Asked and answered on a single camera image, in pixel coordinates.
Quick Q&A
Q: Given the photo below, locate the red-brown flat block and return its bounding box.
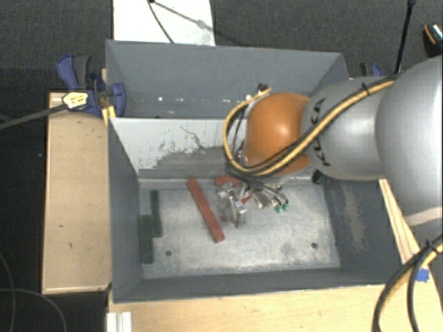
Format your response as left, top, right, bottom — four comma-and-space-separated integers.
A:
186, 178, 226, 244
213, 174, 240, 187

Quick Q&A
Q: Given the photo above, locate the grey metal bin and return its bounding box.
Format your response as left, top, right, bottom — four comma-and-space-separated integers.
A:
105, 39, 405, 304

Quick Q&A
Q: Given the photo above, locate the dark green flat block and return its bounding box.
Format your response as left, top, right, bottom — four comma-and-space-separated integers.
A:
149, 189, 163, 238
139, 214, 155, 265

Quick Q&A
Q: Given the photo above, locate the pale wood board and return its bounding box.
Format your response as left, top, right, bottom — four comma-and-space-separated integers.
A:
42, 91, 114, 295

